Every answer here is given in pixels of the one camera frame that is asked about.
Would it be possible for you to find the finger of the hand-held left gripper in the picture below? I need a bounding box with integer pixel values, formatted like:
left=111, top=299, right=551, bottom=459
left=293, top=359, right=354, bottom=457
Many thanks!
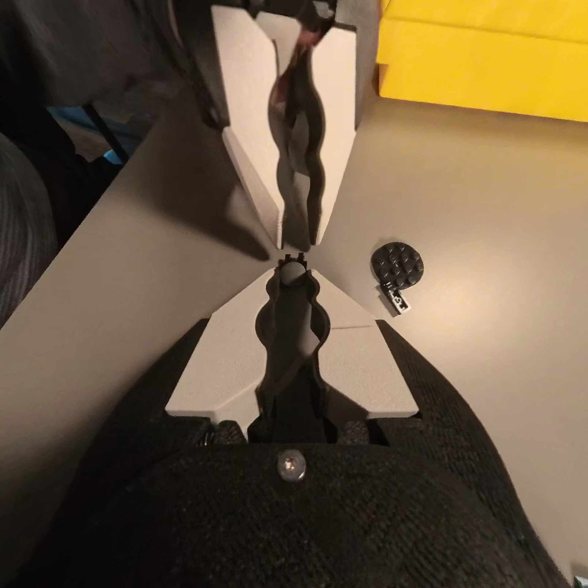
left=211, top=5, right=304, bottom=251
left=310, top=21, right=358, bottom=246

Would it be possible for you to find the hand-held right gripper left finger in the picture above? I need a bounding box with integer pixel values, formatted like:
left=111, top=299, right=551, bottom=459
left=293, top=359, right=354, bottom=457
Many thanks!
left=164, top=269, right=281, bottom=430

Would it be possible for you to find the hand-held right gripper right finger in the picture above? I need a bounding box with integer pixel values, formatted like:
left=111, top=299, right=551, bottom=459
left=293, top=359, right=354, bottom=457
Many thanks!
left=305, top=270, right=420, bottom=421

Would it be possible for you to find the black rectangular lego plate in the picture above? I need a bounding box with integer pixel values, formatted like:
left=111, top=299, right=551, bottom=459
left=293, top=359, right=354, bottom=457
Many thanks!
left=377, top=282, right=413, bottom=317

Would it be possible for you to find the round black studded lego plate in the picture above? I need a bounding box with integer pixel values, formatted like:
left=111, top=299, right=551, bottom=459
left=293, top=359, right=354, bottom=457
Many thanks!
left=371, top=241, right=424, bottom=291

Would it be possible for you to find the yellow plastic bin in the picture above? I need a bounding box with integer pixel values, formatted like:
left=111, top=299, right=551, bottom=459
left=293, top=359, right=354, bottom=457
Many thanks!
left=376, top=0, right=588, bottom=124

